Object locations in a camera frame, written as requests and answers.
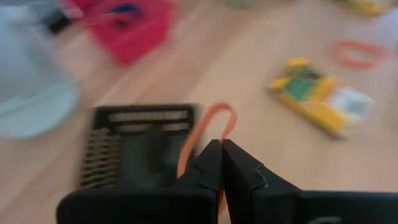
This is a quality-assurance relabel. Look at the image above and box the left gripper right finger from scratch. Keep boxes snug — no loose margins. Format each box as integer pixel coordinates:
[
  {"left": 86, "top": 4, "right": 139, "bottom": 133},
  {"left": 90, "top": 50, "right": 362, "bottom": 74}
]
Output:
[{"left": 221, "top": 138, "right": 398, "bottom": 224}]

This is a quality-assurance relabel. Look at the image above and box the white tilted desk lamp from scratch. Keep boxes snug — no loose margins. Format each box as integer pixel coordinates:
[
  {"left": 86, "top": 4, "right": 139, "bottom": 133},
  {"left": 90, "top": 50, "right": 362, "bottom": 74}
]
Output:
[{"left": 0, "top": 2, "right": 82, "bottom": 139}]

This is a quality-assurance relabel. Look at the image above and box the black plastic basket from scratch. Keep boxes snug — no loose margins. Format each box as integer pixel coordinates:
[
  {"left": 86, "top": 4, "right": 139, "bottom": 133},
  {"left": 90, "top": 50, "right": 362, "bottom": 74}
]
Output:
[{"left": 79, "top": 104, "right": 203, "bottom": 190}]

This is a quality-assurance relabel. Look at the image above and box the yellow green card pack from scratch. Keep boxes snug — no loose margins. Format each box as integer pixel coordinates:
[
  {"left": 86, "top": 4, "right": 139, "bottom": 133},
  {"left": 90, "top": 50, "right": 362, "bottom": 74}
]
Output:
[{"left": 267, "top": 57, "right": 376, "bottom": 140}]

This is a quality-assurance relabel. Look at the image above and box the blue coil wristband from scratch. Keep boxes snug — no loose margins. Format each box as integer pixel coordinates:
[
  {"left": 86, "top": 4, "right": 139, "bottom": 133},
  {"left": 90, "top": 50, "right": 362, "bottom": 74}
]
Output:
[{"left": 108, "top": 2, "right": 144, "bottom": 16}]

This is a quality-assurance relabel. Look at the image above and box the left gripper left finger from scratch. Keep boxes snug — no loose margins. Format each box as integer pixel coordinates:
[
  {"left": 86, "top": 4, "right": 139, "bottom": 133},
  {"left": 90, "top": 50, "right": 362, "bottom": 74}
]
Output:
[{"left": 55, "top": 139, "right": 223, "bottom": 224}]

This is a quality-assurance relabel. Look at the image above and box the red plastic basket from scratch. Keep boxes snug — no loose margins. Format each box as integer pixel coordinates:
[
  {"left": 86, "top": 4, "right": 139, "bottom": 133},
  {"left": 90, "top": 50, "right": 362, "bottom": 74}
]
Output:
[{"left": 67, "top": 0, "right": 178, "bottom": 66}]

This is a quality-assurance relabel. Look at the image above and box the orange rubber band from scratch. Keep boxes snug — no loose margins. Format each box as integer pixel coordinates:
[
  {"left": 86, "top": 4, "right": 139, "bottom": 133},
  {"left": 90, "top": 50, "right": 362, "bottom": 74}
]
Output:
[
  {"left": 176, "top": 102, "right": 239, "bottom": 215},
  {"left": 330, "top": 39, "right": 389, "bottom": 70}
]

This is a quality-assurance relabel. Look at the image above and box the small yellow crayon box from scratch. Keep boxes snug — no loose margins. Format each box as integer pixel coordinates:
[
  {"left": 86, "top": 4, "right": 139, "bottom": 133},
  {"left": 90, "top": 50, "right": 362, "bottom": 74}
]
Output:
[{"left": 338, "top": 0, "right": 392, "bottom": 16}]

